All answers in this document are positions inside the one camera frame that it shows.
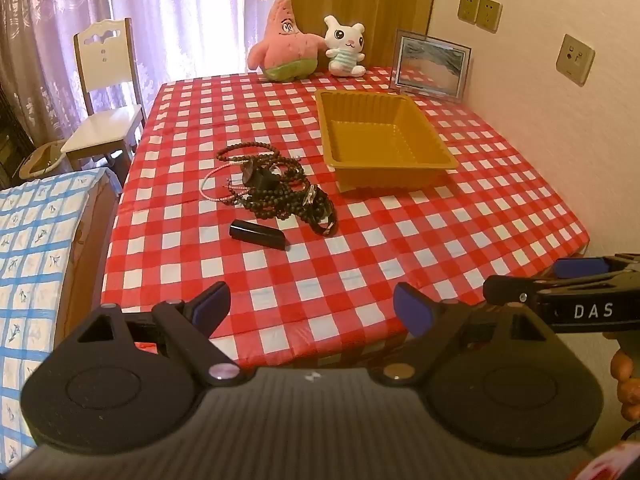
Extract sand art picture frame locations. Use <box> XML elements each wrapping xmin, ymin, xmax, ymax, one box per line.
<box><xmin>389</xmin><ymin>29</ymin><xmax>472</xmax><ymax>106</ymax></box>

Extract black rectangular case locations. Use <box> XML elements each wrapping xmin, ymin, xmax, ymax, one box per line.
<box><xmin>229</xmin><ymin>220</ymin><xmax>288</xmax><ymax>251</ymax></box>

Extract white bunny plush toy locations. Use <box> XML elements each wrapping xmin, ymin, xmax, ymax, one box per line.
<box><xmin>322</xmin><ymin>15</ymin><xmax>368</xmax><ymax>78</ymax></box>

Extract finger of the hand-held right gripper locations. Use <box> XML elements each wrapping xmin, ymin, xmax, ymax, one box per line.
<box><xmin>555</xmin><ymin>254</ymin><xmax>640</xmax><ymax>280</ymax></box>
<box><xmin>482</xmin><ymin>274</ymin><xmax>552</xmax><ymax>307</ymax></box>

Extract person's right hand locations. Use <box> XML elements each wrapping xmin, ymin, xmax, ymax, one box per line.
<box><xmin>610</xmin><ymin>347</ymin><xmax>640</xmax><ymax>423</ymax></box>

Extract black bracelet with silver clasp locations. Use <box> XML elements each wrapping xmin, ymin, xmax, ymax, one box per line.
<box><xmin>300</xmin><ymin>199</ymin><xmax>339</xmax><ymax>237</ymax></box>

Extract long brown bead necklace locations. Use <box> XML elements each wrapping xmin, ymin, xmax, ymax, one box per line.
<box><xmin>215</xmin><ymin>141</ymin><xmax>302</xmax><ymax>173</ymax></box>

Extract pink starfish plush toy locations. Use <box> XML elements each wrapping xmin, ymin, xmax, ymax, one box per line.
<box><xmin>247</xmin><ymin>0</ymin><xmax>326</xmax><ymax>82</ymax></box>

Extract thin pale pink bead necklace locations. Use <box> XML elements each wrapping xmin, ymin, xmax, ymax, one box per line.
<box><xmin>200</xmin><ymin>161</ymin><xmax>251</xmax><ymax>204</ymax></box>

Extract white wooden chair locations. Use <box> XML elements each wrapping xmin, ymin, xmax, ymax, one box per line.
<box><xmin>60</xmin><ymin>17</ymin><xmax>148</xmax><ymax>183</ymax></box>

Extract sheer patterned curtain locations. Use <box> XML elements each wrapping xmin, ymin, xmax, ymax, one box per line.
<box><xmin>0</xmin><ymin>0</ymin><xmax>283</xmax><ymax>171</ymax></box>

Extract black round pendant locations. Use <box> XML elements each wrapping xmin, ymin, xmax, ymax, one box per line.
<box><xmin>240</xmin><ymin>160</ymin><xmax>277</xmax><ymax>189</ymax></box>

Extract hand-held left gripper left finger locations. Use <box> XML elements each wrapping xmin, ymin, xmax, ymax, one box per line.
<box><xmin>75</xmin><ymin>281</ymin><xmax>246</xmax><ymax>387</ymax></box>

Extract blue checkered bed sheet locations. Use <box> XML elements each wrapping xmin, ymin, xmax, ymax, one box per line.
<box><xmin>0</xmin><ymin>167</ymin><xmax>121</xmax><ymax>461</ymax></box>

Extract red white checkered tablecloth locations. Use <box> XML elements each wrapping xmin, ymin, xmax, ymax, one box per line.
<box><xmin>100</xmin><ymin>65</ymin><xmax>591</xmax><ymax>371</ymax></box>

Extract beige wall antenna socket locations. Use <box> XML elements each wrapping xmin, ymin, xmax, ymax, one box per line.
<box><xmin>556</xmin><ymin>34</ymin><xmax>596</xmax><ymax>87</ymax></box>

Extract pile of dark bead bracelets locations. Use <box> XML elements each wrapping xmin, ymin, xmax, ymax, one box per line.
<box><xmin>224</xmin><ymin>157</ymin><xmax>321</xmax><ymax>222</ymax></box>

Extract beige basin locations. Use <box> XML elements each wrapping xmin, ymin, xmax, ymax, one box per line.
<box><xmin>20</xmin><ymin>140</ymin><xmax>71</xmax><ymax>182</ymax></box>

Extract red white printed cloth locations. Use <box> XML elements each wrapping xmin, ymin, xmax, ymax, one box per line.
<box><xmin>570</xmin><ymin>437</ymin><xmax>640</xmax><ymax>480</ymax></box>

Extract yellow plastic tray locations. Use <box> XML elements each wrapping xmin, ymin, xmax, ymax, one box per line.
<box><xmin>315</xmin><ymin>89</ymin><xmax>460</xmax><ymax>193</ymax></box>

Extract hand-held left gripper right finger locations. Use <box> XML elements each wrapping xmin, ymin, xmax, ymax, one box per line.
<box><xmin>382</xmin><ymin>282</ymin><xmax>556</xmax><ymax>386</ymax></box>

